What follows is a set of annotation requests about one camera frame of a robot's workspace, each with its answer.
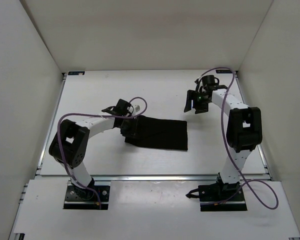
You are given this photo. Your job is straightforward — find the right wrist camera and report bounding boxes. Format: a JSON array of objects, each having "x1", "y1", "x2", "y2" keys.
[{"x1": 195, "y1": 75, "x2": 220, "y2": 87}]

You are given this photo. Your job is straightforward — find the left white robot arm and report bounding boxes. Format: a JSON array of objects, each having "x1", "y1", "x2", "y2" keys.
[{"x1": 48, "y1": 103, "x2": 141, "y2": 199}]

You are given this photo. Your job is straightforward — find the blue label sticker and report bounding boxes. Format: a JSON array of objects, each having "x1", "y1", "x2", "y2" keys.
[
  {"x1": 67, "y1": 71, "x2": 85, "y2": 76},
  {"x1": 215, "y1": 69, "x2": 233, "y2": 74}
]

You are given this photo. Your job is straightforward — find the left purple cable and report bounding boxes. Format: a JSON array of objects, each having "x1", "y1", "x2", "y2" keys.
[{"x1": 57, "y1": 96, "x2": 148, "y2": 210}]

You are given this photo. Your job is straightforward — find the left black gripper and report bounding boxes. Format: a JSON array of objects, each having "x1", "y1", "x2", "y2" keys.
[{"x1": 117, "y1": 115, "x2": 140, "y2": 140}]

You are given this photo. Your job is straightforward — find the left blue label sticker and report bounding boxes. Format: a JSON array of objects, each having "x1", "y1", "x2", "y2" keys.
[{"x1": 67, "y1": 71, "x2": 85, "y2": 76}]

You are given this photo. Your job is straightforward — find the black skirt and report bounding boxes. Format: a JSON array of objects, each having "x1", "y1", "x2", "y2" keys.
[{"x1": 125, "y1": 115, "x2": 188, "y2": 151}]

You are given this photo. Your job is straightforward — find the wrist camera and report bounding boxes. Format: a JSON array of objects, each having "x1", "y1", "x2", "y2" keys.
[
  {"x1": 113, "y1": 98, "x2": 141, "y2": 117},
  {"x1": 195, "y1": 75, "x2": 220, "y2": 87}
]

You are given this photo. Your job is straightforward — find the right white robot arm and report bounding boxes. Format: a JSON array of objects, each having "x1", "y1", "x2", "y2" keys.
[{"x1": 184, "y1": 85, "x2": 263, "y2": 200}]

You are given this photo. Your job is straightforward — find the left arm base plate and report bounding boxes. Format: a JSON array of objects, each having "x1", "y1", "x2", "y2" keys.
[{"x1": 63, "y1": 183, "x2": 111, "y2": 210}]

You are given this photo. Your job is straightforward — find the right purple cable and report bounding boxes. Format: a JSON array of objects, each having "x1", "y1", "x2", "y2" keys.
[{"x1": 199, "y1": 66, "x2": 279, "y2": 210}]

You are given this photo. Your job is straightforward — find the purple cable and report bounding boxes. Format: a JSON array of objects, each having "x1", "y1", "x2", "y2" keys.
[
  {"x1": 57, "y1": 96, "x2": 148, "y2": 210},
  {"x1": 199, "y1": 66, "x2": 279, "y2": 210}
]

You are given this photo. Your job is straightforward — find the right blue label sticker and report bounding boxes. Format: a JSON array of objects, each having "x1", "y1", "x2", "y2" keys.
[{"x1": 215, "y1": 69, "x2": 233, "y2": 74}]

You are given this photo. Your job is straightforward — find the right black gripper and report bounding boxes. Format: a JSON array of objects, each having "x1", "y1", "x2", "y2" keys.
[{"x1": 184, "y1": 90, "x2": 210, "y2": 115}]

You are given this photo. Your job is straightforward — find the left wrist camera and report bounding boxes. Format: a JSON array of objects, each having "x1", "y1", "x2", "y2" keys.
[{"x1": 113, "y1": 98, "x2": 141, "y2": 117}]

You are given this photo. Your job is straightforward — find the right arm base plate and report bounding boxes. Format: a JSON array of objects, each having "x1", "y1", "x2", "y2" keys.
[{"x1": 198, "y1": 183, "x2": 248, "y2": 212}]

